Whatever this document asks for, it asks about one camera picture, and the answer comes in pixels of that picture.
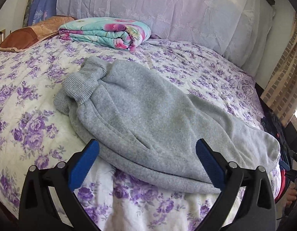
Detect brown orange floral pillow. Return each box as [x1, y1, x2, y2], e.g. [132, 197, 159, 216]
[0, 16, 76, 53]

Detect blue patterned cloth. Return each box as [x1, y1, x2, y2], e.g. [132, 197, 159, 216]
[23, 0, 57, 27]

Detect brick pattern curtain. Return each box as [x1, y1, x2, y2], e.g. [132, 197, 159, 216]
[261, 14, 297, 127]

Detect grey fleece pants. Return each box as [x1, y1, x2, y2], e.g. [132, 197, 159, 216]
[54, 56, 280, 194]

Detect folded teal pink floral quilt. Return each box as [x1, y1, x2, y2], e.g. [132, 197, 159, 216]
[59, 17, 151, 51]

